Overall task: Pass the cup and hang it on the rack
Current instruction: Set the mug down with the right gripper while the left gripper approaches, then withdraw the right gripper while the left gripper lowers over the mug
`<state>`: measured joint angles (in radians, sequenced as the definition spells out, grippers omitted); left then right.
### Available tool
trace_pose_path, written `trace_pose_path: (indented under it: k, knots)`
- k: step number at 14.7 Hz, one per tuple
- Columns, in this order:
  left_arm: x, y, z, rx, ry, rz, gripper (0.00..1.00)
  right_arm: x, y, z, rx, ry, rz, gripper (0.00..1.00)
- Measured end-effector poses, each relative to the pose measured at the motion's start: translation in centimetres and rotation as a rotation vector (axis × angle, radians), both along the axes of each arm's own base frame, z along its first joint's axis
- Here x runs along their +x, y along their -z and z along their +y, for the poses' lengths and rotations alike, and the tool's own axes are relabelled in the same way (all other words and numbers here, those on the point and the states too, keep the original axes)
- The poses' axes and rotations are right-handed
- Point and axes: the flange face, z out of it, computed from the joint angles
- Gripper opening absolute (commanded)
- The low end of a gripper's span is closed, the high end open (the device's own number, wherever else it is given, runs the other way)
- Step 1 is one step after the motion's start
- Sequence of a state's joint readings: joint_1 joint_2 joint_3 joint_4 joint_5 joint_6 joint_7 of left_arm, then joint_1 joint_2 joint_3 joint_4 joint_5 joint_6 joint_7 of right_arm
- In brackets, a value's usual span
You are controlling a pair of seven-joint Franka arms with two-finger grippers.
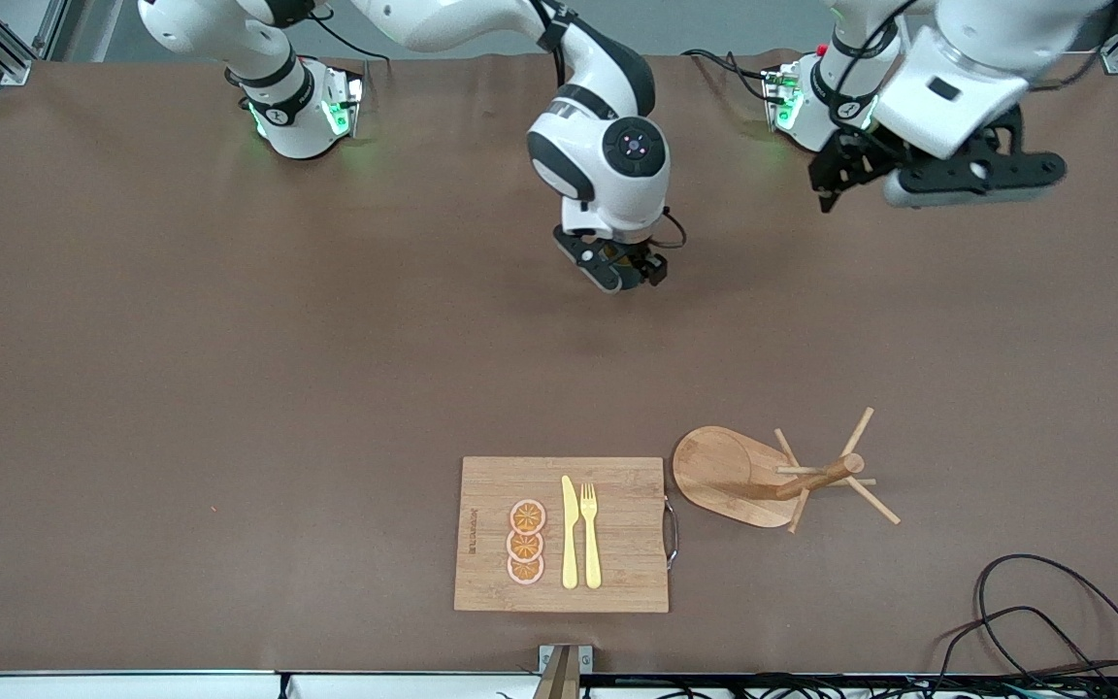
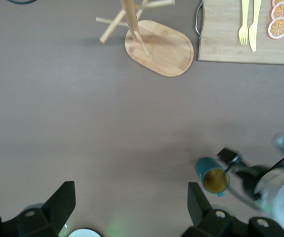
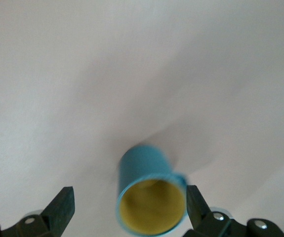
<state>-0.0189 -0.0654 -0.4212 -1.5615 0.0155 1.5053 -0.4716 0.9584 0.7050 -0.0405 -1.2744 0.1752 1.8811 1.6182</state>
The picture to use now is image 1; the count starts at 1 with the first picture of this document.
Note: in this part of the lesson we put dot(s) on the white table edge rail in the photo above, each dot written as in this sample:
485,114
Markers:
132,687

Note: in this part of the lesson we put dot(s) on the toy orange slice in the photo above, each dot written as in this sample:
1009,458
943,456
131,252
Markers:
527,515
524,547
525,572

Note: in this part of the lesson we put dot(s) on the bamboo cutting board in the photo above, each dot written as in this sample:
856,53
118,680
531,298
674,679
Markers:
617,582

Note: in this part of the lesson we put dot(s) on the yellow plastic knife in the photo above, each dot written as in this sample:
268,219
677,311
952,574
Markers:
570,544

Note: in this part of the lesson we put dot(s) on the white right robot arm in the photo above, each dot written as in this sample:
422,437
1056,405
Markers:
617,184

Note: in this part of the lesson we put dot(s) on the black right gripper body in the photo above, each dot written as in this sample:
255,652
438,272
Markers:
639,262

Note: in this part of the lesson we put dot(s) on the wooden cup rack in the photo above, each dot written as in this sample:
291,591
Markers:
724,476

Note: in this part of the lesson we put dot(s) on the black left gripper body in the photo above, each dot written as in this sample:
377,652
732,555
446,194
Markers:
848,158

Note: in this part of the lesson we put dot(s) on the yellow plastic fork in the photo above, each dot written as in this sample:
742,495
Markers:
592,553

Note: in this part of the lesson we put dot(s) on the grey metal mounting bracket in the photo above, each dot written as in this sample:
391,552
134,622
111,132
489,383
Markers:
549,658

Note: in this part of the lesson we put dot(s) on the brown table mat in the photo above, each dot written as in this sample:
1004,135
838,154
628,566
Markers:
326,340

